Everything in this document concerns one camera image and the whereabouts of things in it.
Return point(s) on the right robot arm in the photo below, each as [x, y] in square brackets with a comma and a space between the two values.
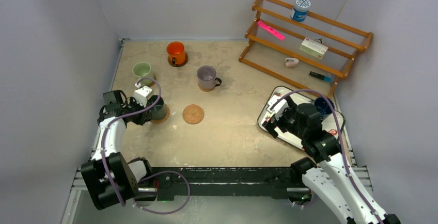
[325, 170]

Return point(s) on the green white box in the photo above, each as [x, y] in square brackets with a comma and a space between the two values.
[313, 47]

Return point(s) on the dark brown wooden coaster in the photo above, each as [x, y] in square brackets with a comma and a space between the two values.
[174, 64]

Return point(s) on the strawberry print tray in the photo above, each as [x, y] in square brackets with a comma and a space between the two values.
[328, 123]

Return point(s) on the dark grey mug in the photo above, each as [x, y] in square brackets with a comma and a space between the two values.
[158, 110]

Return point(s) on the woven rattan coaster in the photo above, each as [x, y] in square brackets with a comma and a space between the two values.
[193, 114]
[165, 117]

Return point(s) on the pink purple mug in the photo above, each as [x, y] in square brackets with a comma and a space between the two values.
[207, 77]

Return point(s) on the black aluminium mounting rail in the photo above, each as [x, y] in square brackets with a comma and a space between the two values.
[274, 182]

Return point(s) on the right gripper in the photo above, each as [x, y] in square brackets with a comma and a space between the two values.
[276, 120]

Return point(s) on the pink highlighter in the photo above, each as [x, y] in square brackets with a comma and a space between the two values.
[271, 30]

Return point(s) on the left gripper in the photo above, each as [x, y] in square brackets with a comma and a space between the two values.
[141, 105]

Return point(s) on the orange mug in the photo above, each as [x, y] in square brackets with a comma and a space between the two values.
[176, 51]

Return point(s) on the dark blue mug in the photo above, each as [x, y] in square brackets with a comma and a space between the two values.
[325, 108]

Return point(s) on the blue white jar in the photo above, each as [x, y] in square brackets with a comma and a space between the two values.
[300, 10]

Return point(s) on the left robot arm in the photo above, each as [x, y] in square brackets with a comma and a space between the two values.
[108, 177]

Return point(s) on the wooden tiered shelf rack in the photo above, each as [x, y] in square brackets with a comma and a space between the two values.
[267, 54]

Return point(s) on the black blue marker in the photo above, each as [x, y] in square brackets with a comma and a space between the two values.
[320, 76]

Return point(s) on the light green mug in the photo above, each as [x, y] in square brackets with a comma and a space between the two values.
[144, 69]

